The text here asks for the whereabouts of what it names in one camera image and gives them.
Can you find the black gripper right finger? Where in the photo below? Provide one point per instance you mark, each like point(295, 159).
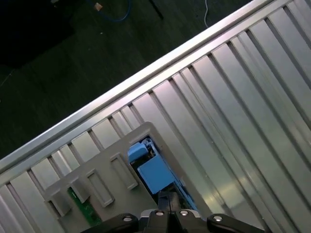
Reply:
point(187, 225)

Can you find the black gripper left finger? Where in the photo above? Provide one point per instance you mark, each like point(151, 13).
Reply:
point(160, 223)

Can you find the hard disk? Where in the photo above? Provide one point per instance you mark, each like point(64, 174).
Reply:
point(155, 174)

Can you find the green RAM stick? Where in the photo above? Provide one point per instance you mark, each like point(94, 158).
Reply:
point(83, 208)

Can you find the grey parts rack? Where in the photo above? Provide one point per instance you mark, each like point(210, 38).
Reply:
point(102, 165)

